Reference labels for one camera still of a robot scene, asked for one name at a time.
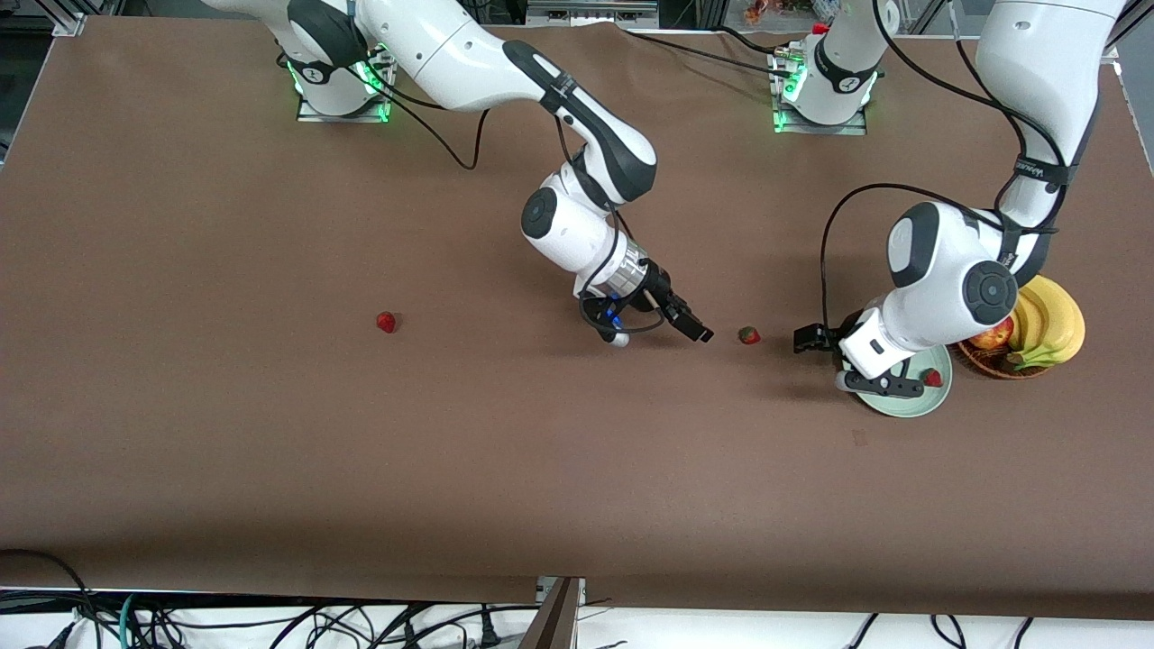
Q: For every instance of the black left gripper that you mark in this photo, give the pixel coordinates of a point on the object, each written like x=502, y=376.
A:
x=834, y=338

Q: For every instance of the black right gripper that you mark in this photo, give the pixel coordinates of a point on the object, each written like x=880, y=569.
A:
x=659, y=288

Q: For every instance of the red strawberry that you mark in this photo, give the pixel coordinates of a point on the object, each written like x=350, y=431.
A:
x=749, y=335
x=931, y=377
x=386, y=322

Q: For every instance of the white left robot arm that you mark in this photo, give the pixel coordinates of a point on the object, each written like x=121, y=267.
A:
x=1037, y=63

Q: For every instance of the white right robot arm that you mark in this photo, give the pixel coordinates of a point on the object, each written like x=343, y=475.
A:
x=451, y=54

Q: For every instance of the pale green round plate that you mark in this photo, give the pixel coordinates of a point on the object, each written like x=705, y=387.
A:
x=902, y=407

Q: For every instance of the brown table cover sheet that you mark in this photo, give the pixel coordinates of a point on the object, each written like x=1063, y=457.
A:
x=577, y=451

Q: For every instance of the brown wicker basket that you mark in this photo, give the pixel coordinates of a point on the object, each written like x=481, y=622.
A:
x=987, y=368

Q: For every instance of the red apple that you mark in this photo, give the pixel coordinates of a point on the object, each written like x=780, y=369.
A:
x=994, y=338

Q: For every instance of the yellow banana bunch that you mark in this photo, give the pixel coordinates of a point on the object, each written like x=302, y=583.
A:
x=1055, y=324

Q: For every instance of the colourful plastic toys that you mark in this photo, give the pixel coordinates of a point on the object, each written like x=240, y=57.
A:
x=762, y=11

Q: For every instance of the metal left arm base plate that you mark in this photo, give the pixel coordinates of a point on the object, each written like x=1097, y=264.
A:
x=852, y=129

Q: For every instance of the aluminium profile post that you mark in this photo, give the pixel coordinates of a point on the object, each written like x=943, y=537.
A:
x=554, y=622

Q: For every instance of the aluminium frame with sockets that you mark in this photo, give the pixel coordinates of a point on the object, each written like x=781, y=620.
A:
x=586, y=16

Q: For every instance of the aluminium frame bracket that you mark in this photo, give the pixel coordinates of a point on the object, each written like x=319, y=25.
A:
x=68, y=22
x=1113, y=54

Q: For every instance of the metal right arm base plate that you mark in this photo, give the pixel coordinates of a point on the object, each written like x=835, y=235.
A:
x=311, y=114

